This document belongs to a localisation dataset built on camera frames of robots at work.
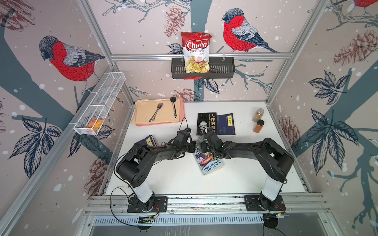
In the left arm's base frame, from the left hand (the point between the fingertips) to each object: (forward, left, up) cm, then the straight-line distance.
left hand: (197, 144), depth 93 cm
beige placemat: (+34, +44, -4) cm, 56 cm away
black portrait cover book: (+21, -6, -2) cm, 22 cm away
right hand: (0, -2, -1) cm, 2 cm away
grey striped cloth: (-3, 0, +3) cm, 4 cm away
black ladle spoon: (+42, +20, -1) cm, 47 cm away
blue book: (+16, -20, -1) cm, 26 cm away
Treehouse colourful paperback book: (-12, -5, 0) cm, 13 cm away
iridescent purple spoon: (+37, +31, -2) cm, 48 cm away
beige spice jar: (+21, -44, +4) cm, 49 cm away
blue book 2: (+1, +31, +2) cm, 31 cm away
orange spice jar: (+11, -41, +5) cm, 42 cm away
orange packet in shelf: (-7, +47, +32) cm, 57 cm away
